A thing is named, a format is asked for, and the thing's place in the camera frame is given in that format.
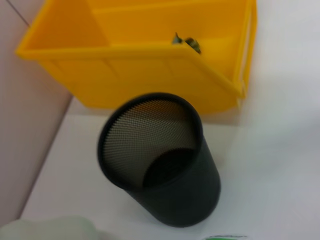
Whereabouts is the green plastic wrapper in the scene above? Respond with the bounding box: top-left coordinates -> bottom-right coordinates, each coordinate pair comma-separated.
171,31 -> 202,55

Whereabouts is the clear green-label water bottle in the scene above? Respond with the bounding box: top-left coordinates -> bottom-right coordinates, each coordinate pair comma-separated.
203,233 -> 248,240

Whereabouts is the black mesh pen holder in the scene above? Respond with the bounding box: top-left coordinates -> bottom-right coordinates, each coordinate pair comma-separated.
96,92 -> 222,228

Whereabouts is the pale green fruit plate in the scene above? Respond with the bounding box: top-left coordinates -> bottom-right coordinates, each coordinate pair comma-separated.
0,216 -> 98,240

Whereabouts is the yellow plastic bin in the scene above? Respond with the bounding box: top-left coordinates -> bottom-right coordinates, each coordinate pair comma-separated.
14,0 -> 258,116

